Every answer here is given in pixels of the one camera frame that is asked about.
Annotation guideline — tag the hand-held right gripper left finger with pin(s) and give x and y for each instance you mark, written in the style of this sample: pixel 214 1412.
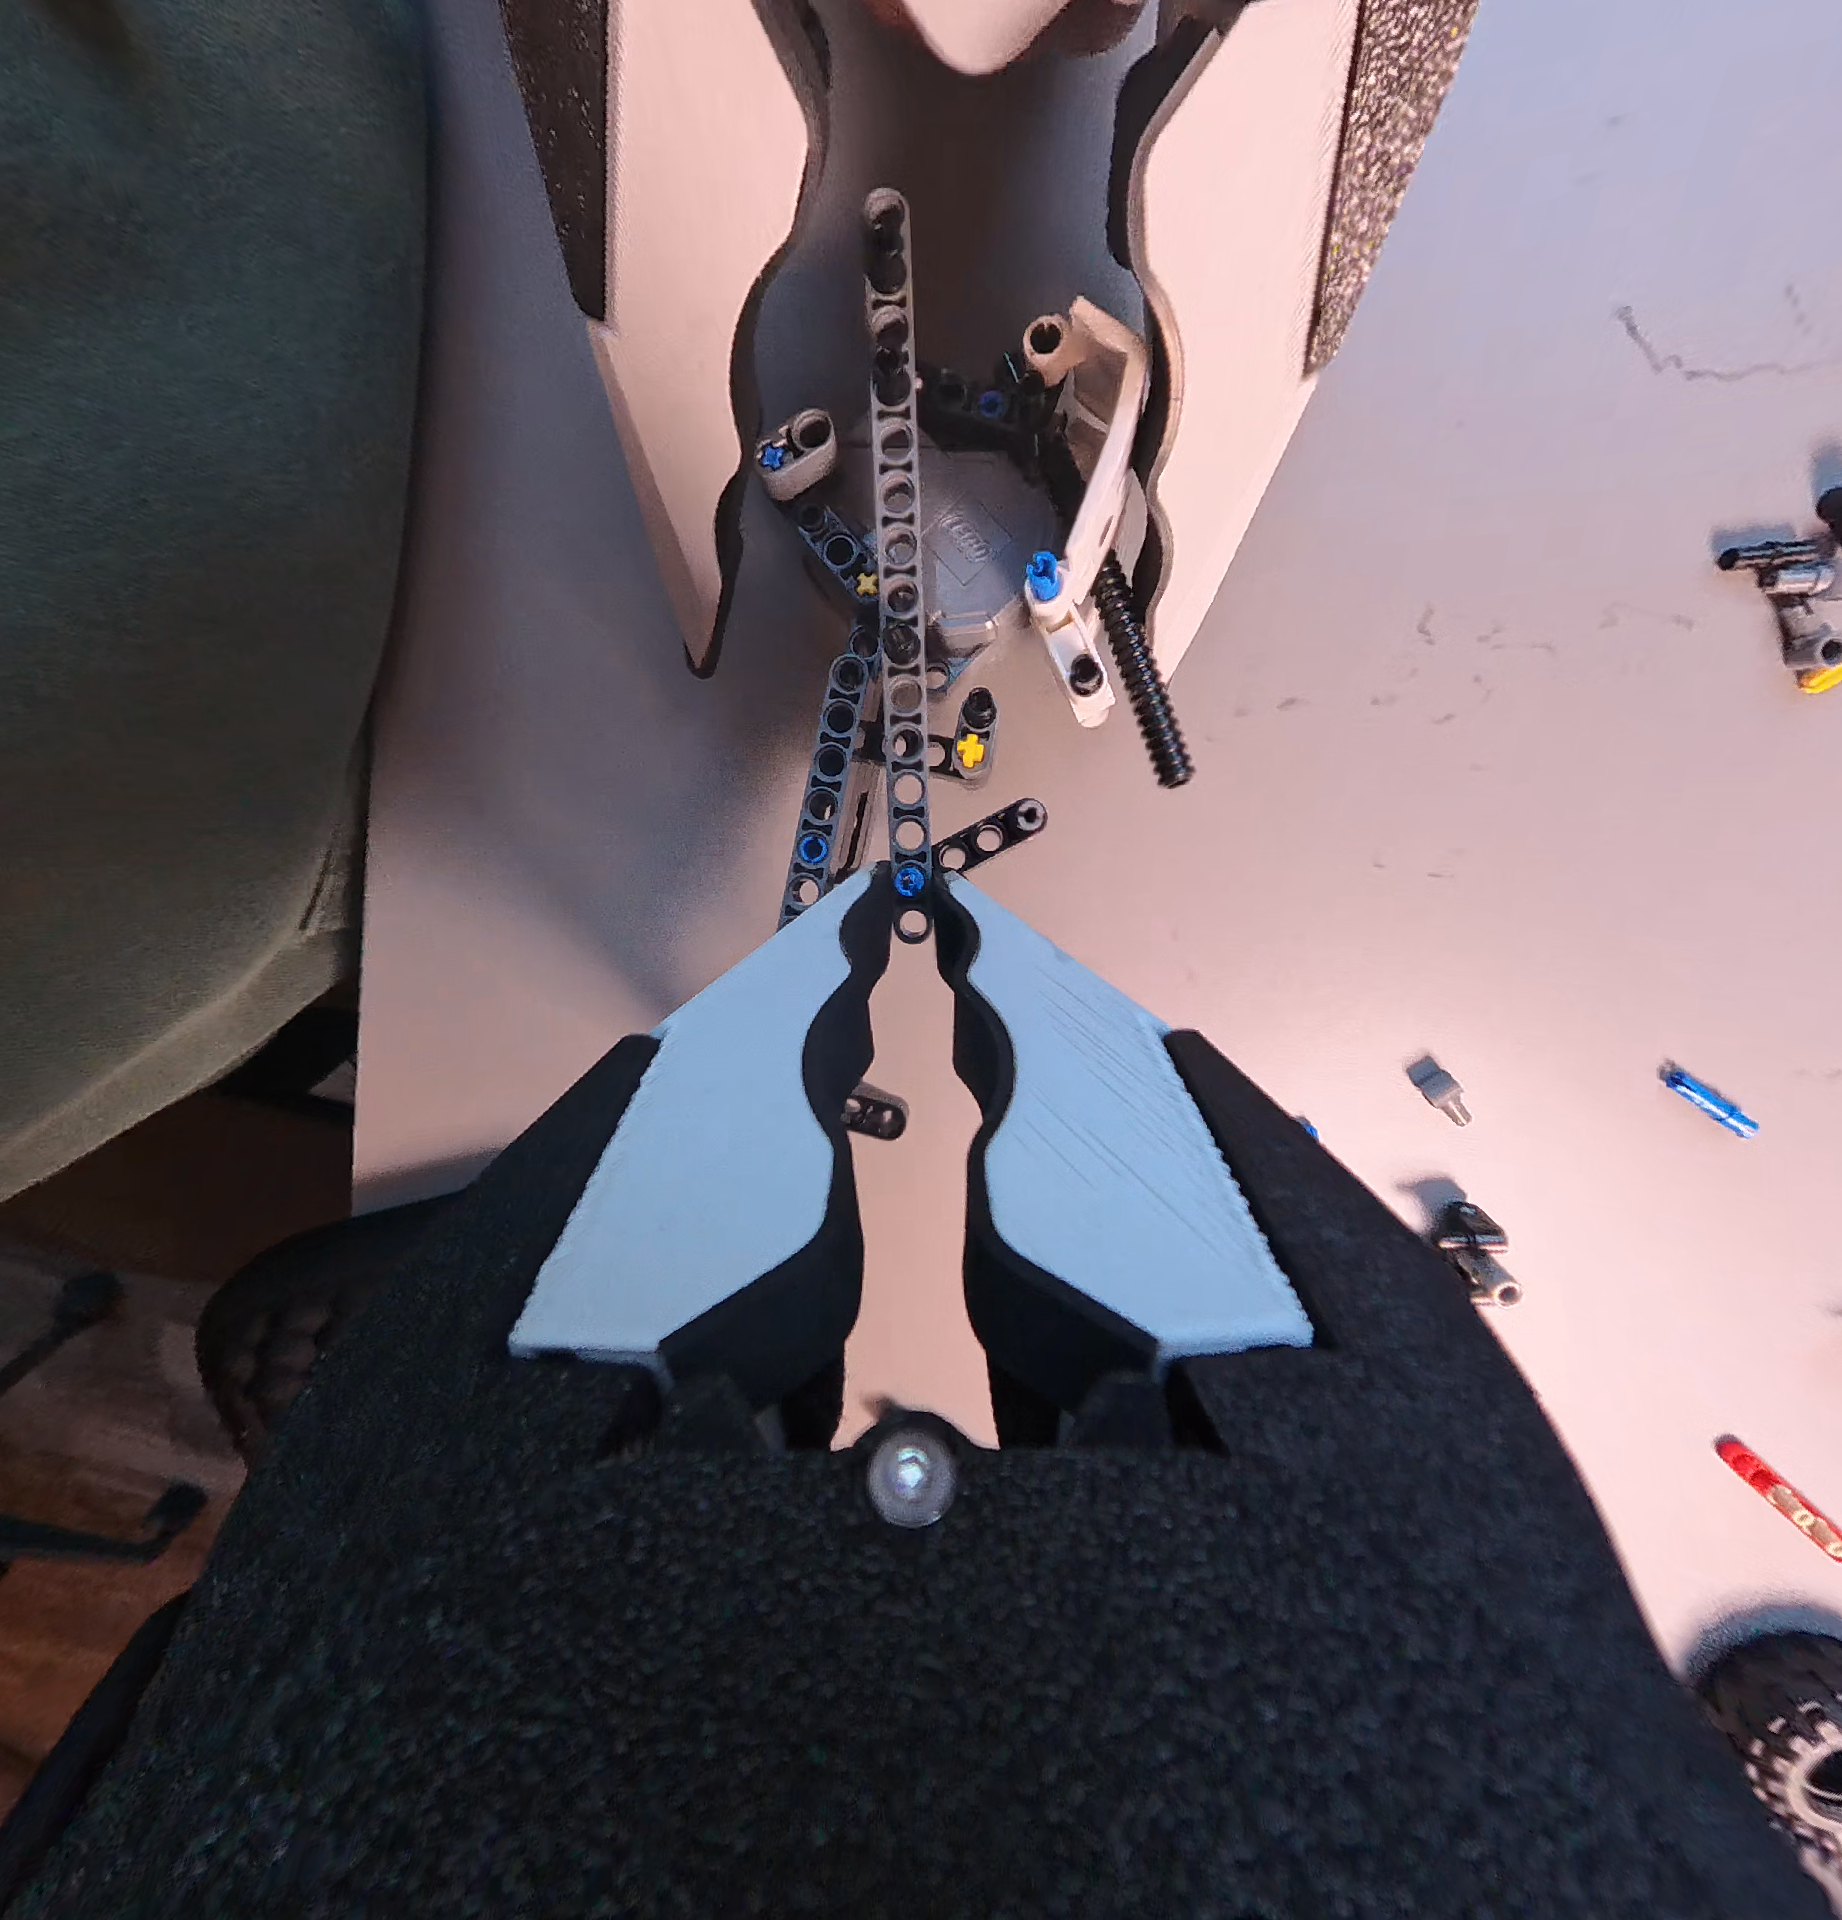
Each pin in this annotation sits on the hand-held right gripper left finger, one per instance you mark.
pixel 681 1200

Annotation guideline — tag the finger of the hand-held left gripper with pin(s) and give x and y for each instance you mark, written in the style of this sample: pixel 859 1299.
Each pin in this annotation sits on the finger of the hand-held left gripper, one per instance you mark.
pixel 681 226
pixel 1252 226

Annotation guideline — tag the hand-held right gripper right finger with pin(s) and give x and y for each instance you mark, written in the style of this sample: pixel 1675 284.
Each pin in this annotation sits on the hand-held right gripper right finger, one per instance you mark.
pixel 1132 1200

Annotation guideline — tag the black toy truck chassis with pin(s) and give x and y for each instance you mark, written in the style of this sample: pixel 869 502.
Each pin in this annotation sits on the black toy truck chassis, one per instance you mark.
pixel 981 540

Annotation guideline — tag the long grey holed beam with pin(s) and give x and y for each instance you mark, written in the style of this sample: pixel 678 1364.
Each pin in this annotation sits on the long grey holed beam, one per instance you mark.
pixel 897 600

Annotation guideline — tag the grey elbow connector with pin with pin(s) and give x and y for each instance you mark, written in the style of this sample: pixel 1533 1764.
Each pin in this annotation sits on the grey elbow connector with pin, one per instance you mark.
pixel 1785 562

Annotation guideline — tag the grey desk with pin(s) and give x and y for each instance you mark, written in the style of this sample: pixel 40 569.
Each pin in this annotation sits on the grey desk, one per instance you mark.
pixel 1537 901

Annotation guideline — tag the dark pin connector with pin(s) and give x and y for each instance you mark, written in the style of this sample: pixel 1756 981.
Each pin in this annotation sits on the dark pin connector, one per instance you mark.
pixel 1478 1245

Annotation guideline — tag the long blue pin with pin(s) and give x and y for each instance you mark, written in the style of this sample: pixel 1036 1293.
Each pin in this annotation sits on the long blue pin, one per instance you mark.
pixel 1710 1099

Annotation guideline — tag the black chair base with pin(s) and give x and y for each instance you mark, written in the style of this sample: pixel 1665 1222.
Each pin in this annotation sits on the black chair base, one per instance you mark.
pixel 82 1516

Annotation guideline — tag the small grey axle connector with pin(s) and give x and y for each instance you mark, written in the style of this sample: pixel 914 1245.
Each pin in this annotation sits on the small grey axle connector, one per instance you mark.
pixel 1819 637

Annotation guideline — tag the red beam with tan pins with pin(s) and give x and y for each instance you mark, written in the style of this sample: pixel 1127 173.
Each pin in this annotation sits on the red beam with tan pins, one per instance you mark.
pixel 1785 1500

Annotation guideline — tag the black rubber tyre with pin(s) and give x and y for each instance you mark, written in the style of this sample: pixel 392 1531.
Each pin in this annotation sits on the black rubber tyre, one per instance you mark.
pixel 1800 1695

